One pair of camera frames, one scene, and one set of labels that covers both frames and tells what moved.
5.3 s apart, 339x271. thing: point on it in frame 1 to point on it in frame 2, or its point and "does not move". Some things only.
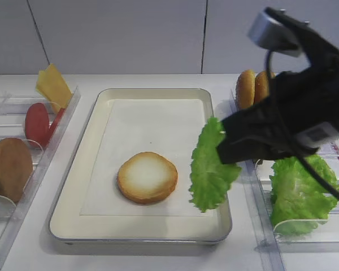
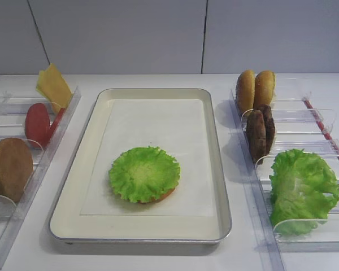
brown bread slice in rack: x=11 y=167 does not move
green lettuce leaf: x=211 y=179 to x=142 y=174
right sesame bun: x=261 y=86 does not move
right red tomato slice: x=53 y=125 does not move
